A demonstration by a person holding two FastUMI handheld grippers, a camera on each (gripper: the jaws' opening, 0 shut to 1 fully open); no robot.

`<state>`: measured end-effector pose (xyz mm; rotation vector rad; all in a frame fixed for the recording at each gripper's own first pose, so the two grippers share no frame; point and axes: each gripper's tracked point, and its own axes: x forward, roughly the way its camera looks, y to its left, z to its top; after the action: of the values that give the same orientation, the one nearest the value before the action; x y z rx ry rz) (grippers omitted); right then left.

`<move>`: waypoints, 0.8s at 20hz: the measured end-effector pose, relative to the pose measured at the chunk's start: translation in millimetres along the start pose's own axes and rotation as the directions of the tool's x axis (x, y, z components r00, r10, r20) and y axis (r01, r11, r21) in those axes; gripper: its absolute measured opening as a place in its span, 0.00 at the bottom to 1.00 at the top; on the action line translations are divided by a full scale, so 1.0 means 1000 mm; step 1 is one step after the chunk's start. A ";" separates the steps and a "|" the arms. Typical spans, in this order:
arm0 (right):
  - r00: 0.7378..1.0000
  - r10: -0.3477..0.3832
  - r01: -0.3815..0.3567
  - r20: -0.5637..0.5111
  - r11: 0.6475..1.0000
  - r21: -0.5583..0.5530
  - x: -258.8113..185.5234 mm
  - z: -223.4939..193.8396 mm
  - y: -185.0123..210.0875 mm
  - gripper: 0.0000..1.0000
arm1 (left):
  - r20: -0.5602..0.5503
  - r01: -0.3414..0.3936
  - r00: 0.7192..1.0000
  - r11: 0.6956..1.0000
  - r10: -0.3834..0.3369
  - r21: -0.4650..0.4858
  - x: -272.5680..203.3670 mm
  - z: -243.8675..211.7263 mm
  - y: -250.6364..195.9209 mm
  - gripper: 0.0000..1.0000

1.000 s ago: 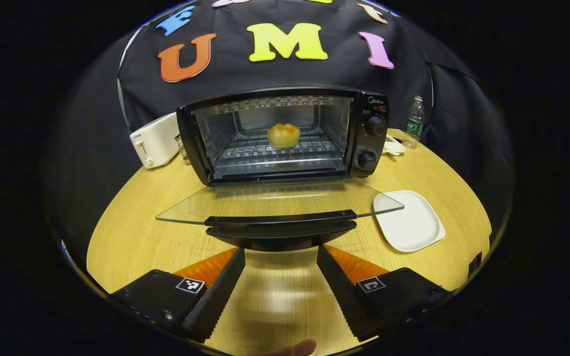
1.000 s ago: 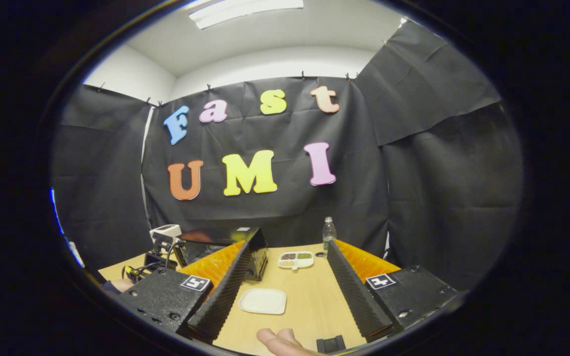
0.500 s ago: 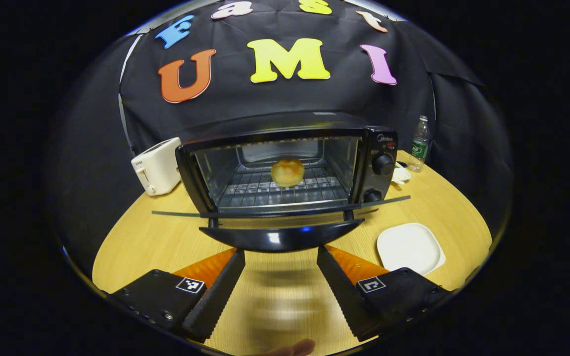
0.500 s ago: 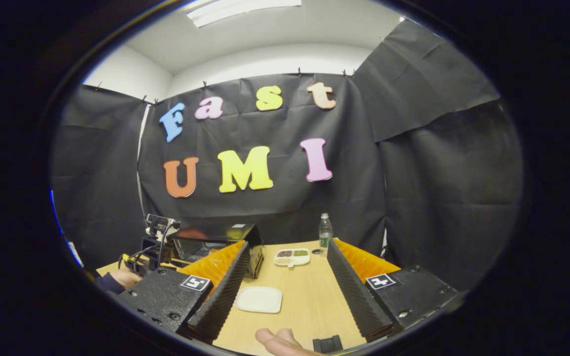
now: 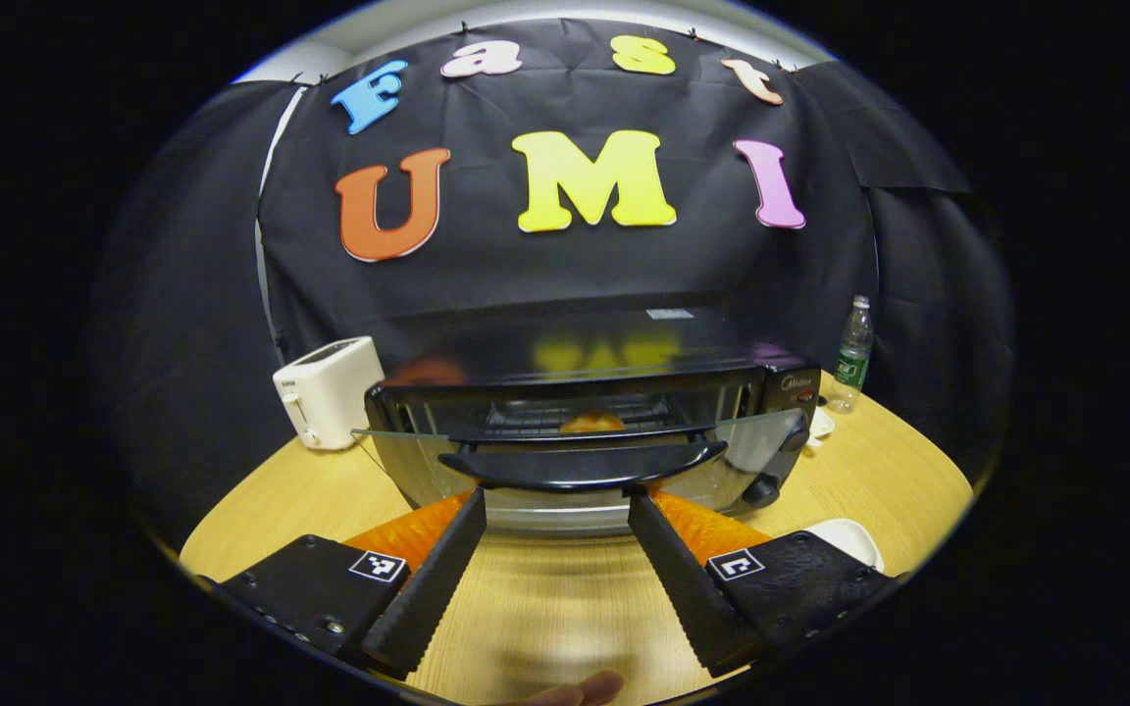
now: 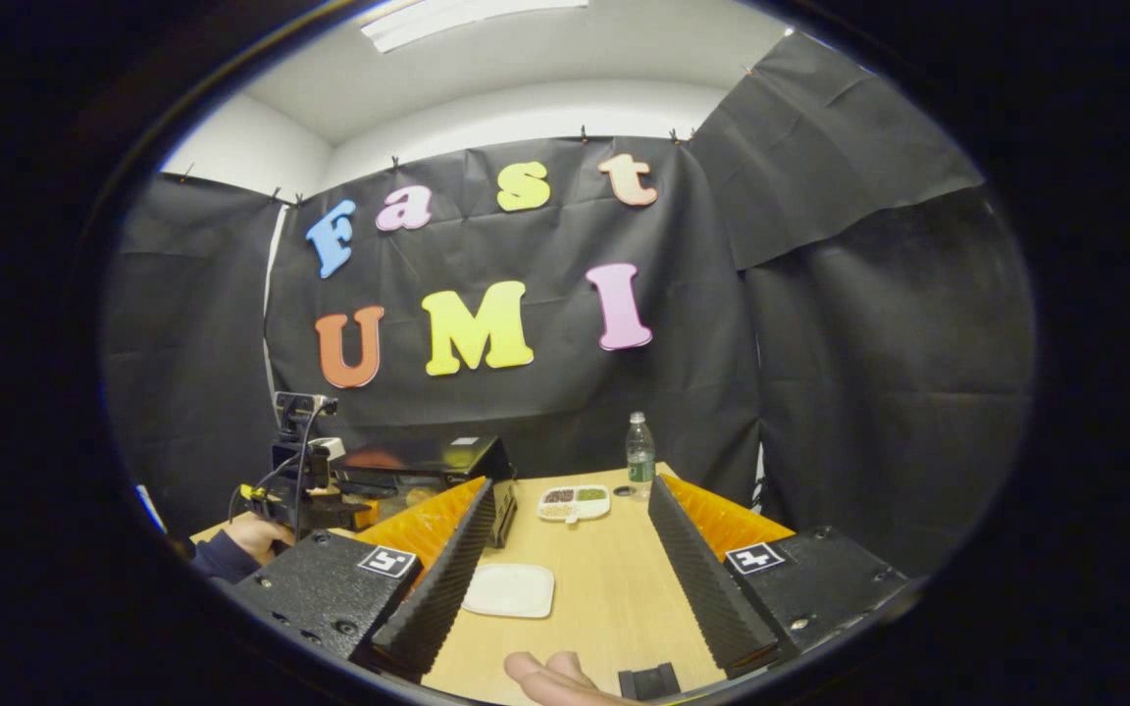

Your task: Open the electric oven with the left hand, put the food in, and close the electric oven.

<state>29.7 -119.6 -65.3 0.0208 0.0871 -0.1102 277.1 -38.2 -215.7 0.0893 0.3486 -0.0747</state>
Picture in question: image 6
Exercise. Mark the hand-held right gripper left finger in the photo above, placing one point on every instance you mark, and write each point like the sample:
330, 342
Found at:
442, 579

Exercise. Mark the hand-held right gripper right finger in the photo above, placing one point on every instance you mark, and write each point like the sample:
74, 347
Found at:
697, 579

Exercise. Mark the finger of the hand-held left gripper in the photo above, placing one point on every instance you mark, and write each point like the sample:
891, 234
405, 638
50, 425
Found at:
344, 512

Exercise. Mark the black electric oven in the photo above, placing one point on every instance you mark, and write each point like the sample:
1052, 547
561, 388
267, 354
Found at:
447, 461

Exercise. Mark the white square plate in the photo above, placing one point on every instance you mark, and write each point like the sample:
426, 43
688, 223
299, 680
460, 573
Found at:
511, 590

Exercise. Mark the clear water bottle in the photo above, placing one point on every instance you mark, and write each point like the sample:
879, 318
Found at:
641, 461

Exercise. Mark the white divided snack tray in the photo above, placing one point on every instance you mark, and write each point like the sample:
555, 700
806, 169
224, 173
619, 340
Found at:
575, 502

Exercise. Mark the white blue sign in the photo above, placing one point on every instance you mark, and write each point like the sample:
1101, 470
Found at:
151, 508

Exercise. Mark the long ceiling light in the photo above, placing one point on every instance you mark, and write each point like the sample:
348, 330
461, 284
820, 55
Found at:
467, 18

